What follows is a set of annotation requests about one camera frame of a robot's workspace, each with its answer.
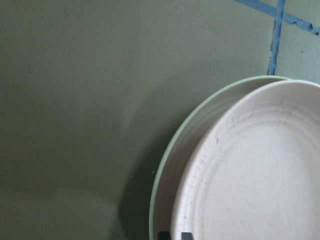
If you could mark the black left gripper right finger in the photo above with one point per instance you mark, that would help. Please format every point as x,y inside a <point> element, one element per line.
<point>186,236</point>

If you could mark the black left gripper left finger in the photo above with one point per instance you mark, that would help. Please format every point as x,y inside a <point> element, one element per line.
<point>164,235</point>

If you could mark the pink plate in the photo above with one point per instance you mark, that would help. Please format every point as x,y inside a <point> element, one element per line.
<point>256,173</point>

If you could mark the cream white plate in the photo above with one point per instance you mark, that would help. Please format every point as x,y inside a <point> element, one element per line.
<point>184,142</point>

